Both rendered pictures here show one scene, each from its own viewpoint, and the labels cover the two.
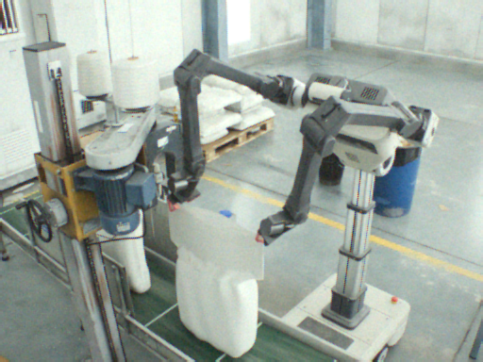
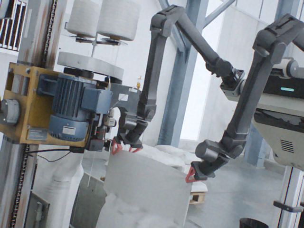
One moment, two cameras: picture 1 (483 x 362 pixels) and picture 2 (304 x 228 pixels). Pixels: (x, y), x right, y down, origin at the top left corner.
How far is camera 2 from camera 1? 0.69 m
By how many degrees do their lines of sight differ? 25
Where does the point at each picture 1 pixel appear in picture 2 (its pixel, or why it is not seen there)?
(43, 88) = not seen: outside the picture
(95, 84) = (83, 23)
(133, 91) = (116, 19)
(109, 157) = (80, 57)
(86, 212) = (37, 119)
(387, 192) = not seen: outside the picture
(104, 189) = (64, 88)
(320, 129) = (273, 35)
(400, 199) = not seen: outside the picture
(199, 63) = (175, 10)
